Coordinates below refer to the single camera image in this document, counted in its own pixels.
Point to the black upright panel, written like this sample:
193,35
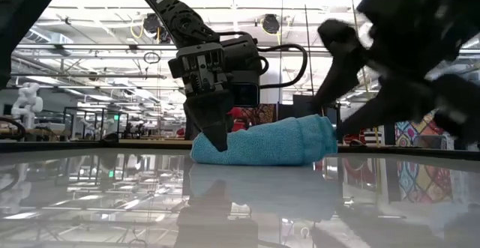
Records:
389,135

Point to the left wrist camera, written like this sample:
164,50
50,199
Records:
245,95

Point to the brown patterned hanging cloth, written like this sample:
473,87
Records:
262,113

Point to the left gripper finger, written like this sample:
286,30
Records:
212,117

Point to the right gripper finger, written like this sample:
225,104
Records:
393,105
343,60

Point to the red metal object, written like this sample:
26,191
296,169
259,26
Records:
358,138

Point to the colourful patchwork quilt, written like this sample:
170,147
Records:
407,135

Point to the blue terry towel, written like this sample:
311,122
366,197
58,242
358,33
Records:
270,143

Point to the black table frame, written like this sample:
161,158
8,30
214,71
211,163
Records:
56,145

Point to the red plastic bin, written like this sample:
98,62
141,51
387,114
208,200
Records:
238,127

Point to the grey chair back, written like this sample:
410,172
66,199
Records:
431,142

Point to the large black ceiling reel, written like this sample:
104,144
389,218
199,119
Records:
152,24
270,24

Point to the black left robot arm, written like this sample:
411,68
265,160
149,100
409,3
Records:
176,12

